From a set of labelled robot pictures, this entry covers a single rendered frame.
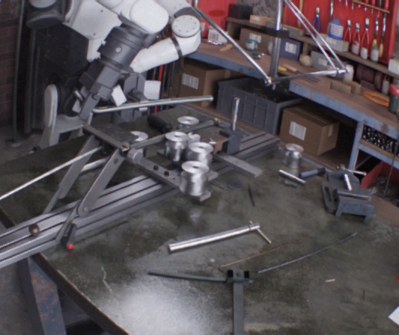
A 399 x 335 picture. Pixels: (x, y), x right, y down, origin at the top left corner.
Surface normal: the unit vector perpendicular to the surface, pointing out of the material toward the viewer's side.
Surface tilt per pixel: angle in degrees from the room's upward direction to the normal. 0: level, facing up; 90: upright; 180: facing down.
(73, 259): 0
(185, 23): 51
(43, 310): 90
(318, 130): 90
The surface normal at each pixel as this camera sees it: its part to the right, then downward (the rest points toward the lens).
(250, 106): -0.66, 0.27
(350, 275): 0.12, -0.88
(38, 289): 0.75, 0.38
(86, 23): 0.21, 0.63
